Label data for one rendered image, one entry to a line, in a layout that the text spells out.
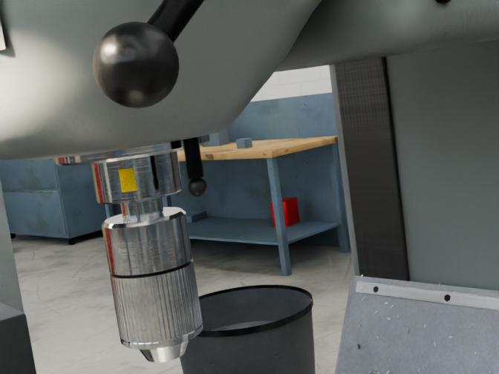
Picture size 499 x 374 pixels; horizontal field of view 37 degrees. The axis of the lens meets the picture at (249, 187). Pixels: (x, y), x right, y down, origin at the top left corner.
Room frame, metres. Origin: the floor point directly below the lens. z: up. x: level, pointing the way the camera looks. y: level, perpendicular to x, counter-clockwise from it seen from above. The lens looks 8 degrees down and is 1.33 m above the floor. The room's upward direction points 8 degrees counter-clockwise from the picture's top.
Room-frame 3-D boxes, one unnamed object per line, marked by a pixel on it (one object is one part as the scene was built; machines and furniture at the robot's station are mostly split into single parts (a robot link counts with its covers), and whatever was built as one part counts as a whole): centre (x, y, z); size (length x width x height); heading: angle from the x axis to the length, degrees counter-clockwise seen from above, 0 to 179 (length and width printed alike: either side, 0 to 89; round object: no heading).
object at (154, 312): (0.42, 0.06, 1.23); 0.05 x 0.05 x 0.06
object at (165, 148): (0.42, 0.06, 1.31); 0.09 x 0.09 x 0.01
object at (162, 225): (0.42, 0.06, 1.26); 0.05 x 0.05 x 0.01
